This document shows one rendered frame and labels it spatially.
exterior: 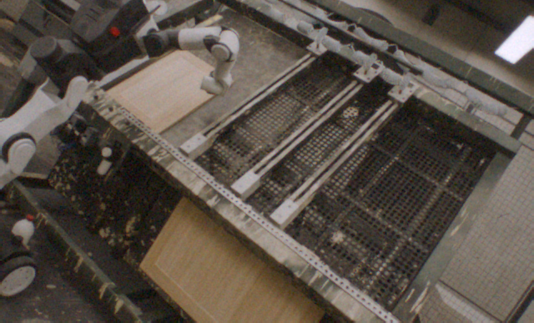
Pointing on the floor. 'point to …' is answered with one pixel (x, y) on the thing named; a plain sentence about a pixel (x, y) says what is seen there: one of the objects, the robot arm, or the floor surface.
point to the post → (18, 98)
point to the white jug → (24, 228)
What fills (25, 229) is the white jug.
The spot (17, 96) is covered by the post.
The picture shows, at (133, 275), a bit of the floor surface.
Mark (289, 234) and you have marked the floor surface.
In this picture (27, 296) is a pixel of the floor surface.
